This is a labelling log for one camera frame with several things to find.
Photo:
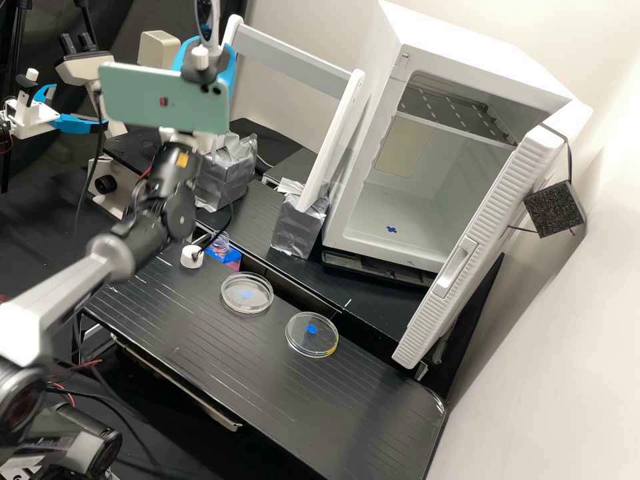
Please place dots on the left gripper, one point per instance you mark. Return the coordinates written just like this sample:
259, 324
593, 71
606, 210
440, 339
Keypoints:
30, 116

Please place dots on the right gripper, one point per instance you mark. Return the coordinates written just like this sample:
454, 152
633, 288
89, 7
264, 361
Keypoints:
182, 138

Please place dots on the pipette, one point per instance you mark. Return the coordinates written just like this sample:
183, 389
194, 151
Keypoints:
212, 27

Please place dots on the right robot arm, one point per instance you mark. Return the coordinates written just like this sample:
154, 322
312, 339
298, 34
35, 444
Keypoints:
60, 285

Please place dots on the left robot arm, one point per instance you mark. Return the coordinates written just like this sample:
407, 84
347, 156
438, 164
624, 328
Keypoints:
4, 132

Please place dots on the cream microscope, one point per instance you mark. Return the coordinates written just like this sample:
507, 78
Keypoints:
75, 65

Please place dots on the black platform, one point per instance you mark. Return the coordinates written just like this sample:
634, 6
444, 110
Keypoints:
295, 165
260, 220
225, 380

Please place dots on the small bottle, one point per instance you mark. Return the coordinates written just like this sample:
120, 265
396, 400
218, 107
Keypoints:
221, 244

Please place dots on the white cap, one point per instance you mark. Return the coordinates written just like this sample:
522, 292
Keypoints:
192, 257

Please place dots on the petri dish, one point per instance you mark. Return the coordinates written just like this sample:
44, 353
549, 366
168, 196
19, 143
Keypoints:
247, 292

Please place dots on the white incubator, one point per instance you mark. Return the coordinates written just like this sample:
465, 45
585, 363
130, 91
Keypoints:
450, 55

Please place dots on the incubator door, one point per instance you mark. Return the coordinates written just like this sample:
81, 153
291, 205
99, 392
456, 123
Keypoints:
470, 265

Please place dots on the right wrist camera phone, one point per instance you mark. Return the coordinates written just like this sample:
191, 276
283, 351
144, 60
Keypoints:
145, 100

